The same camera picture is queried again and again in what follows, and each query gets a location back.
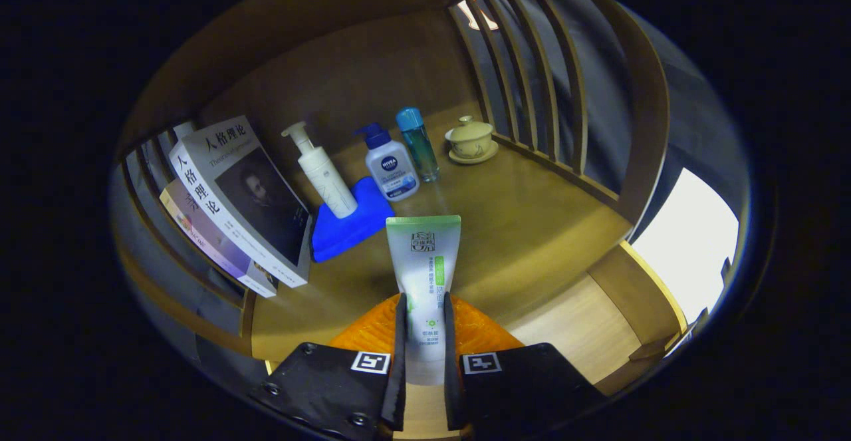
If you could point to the green and white tube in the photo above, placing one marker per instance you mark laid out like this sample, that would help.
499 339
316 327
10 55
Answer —
423 261

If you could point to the beige lidded teacup with saucer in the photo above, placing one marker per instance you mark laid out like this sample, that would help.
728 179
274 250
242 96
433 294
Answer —
471 140

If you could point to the wooden countertop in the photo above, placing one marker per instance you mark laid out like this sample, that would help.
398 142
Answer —
518 228

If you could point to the white-topped grey cabinet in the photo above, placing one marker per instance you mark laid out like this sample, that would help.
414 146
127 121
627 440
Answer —
685 241

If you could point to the white book with portrait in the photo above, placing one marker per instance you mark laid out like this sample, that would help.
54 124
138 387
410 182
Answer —
219 181

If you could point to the brown wooden cabinet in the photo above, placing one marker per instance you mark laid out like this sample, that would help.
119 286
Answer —
372 75

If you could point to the purple book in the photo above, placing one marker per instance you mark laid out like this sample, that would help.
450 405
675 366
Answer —
199 235

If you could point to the teal bottle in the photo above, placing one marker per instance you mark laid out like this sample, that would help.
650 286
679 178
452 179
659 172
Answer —
419 145

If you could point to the white bottle with blue cap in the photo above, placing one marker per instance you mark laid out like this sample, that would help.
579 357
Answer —
392 171

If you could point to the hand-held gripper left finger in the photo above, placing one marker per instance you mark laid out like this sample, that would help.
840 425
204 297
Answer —
397 374

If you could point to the white pump bottle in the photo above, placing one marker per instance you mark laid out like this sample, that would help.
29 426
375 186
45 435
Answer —
326 181

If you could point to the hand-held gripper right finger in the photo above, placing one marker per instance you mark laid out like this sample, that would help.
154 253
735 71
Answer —
452 381

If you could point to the blue folded cloth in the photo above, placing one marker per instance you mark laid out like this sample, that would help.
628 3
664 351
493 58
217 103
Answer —
346 235

